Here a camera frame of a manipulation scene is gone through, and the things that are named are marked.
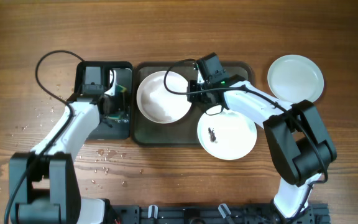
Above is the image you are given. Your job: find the green yellow sponge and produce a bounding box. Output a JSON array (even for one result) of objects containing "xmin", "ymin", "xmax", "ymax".
[{"xmin": 108, "ymin": 84, "xmax": 127, "ymax": 120}]

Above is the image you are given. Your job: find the white plate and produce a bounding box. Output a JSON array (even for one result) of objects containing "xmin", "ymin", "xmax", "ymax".
[
  {"xmin": 197, "ymin": 106, "xmax": 257, "ymax": 160},
  {"xmin": 136, "ymin": 71, "xmax": 191, "ymax": 124}
]

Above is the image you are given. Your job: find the pale green plate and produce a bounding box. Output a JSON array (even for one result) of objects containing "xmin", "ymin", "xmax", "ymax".
[{"xmin": 267, "ymin": 55, "xmax": 324, "ymax": 103}]

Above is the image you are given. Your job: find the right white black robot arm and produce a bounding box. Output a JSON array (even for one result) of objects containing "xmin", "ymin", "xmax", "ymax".
[{"xmin": 186, "ymin": 76, "xmax": 337, "ymax": 222}]

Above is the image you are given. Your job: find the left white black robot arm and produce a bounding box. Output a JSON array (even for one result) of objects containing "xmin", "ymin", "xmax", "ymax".
[{"xmin": 4, "ymin": 67, "xmax": 117, "ymax": 223}]

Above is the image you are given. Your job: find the small black water tray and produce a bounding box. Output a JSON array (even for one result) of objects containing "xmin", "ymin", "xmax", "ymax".
[{"xmin": 73, "ymin": 61, "xmax": 133, "ymax": 140}]

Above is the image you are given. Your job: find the black mounting rail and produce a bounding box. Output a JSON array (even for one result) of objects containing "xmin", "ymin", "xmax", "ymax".
[{"xmin": 104, "ymin": 203, "xmax": 331, "ymax": 224}]

